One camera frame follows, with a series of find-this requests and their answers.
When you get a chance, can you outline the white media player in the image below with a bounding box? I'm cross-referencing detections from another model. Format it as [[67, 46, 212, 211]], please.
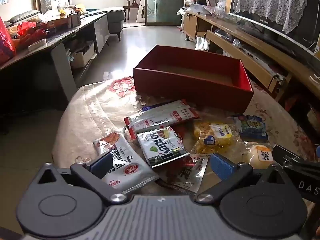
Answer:
[[222, 44, 278, 77]]

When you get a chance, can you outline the glass sliding door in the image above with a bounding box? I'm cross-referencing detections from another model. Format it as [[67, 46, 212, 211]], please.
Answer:
[[145, 0, 187, 27]]

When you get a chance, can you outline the clear bun packet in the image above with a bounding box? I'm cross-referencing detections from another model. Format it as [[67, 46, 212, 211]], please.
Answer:
[[241, 141, 275, 169]]

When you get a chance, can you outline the yellow pastry packet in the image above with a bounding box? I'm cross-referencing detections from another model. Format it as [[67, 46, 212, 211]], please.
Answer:
[[190, 121, 244, 155]]

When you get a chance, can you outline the green white wafer packet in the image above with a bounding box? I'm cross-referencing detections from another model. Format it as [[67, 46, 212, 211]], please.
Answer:
[[137, 127, 188, 167]]

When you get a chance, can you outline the glass turntable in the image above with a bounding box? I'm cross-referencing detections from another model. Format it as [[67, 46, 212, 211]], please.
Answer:
[[82, 80, 275, 195]]

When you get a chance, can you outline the clear plastic bag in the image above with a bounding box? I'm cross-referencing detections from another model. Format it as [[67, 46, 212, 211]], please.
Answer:
[[215, 0, 228, 18]]

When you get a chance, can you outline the brown cardboard box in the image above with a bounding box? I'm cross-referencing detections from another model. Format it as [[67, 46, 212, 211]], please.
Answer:
[[69, 12, 82, 28]]

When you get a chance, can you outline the silver foil bag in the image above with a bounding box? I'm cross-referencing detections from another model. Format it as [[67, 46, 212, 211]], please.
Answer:
[[195, 36, 209, 52]]

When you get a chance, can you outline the white grey packet red logo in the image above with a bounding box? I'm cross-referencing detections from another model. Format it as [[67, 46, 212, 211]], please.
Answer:
[[93, 132, 160, 194]]

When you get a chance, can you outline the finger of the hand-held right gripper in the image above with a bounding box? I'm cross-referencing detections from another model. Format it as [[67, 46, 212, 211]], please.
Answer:
[[272, 145, 300, 167]]

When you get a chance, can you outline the white storage box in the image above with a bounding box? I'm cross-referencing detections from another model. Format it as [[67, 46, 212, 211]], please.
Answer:
[[70, 41, 97, 68]]

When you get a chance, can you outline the pile of red packets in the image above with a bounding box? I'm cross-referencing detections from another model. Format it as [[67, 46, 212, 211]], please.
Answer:
[[12, 21, 50, 48]]

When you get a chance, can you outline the television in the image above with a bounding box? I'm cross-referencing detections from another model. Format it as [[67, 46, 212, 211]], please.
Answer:
[[230, 0, 320, 55]]

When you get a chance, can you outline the round table with cloth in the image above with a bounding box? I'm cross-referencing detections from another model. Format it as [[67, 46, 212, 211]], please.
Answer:
[[51, 76, 320, 205]]

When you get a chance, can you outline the blue sausage packet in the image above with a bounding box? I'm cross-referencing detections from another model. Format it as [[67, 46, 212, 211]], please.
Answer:
[[231, 115, 268, 140]]

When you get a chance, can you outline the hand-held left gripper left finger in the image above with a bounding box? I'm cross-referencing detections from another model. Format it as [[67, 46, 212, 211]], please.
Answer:
[[37, 152, 127, 204]]

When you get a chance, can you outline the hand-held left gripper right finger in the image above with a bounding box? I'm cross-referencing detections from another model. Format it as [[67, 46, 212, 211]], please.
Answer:
[[196, 153, 287, 204]]

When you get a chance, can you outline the long red white snack packet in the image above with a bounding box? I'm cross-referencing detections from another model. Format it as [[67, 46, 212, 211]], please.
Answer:
[[124, 99, 200, 134]]

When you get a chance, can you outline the grey sofa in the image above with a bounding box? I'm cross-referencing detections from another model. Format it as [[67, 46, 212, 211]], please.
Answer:
[[82, 6, 125, 42]]

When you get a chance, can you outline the red cardboard box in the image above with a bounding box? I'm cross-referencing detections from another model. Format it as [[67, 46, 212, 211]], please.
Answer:
[[132, 44, 255, 113]]

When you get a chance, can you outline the silver snack packet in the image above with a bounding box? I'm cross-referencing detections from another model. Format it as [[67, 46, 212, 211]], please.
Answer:
[[157, 155, 209, 194]]

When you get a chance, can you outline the red plastic bag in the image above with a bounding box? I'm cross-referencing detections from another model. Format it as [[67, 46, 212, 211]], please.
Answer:
[[0, 16, 17, 64]]

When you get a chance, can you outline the wooden television cabinet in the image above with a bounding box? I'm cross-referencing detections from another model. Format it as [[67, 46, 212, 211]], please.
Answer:
[[182, 11, 320, 98]]

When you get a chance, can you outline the dark long table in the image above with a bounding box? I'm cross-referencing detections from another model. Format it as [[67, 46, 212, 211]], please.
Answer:
[[0, 12, 109, 110]]

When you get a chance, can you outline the white lace cloth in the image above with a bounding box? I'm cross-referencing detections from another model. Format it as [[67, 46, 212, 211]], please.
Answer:
[[234, 0, 310, 34]]

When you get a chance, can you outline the purple snack packet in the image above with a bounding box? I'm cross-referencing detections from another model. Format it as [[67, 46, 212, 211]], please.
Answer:
[[142, 103, 167, 112]]

